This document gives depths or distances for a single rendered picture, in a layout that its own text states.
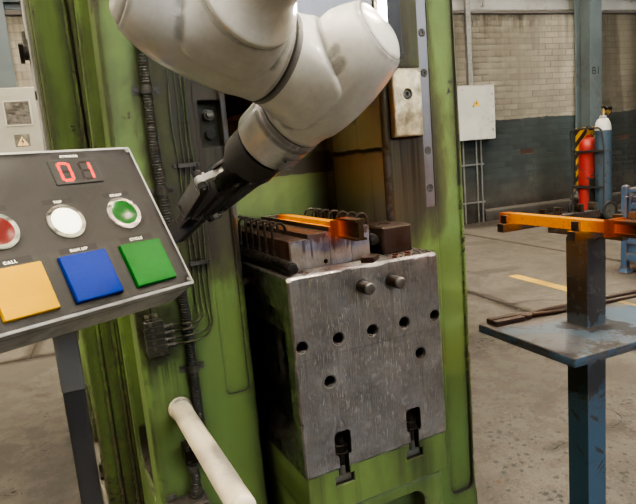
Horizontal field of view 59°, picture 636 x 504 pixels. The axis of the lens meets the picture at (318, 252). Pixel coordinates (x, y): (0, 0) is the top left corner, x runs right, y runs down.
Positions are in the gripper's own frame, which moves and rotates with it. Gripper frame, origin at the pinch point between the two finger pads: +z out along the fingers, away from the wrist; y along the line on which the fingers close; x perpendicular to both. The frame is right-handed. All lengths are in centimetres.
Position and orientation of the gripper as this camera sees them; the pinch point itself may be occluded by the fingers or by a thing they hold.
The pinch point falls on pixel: (186, 223)
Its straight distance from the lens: 86.3
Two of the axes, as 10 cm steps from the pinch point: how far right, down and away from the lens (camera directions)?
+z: -6.3, 4.6, 6.3
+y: 6.2, -1.8, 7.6
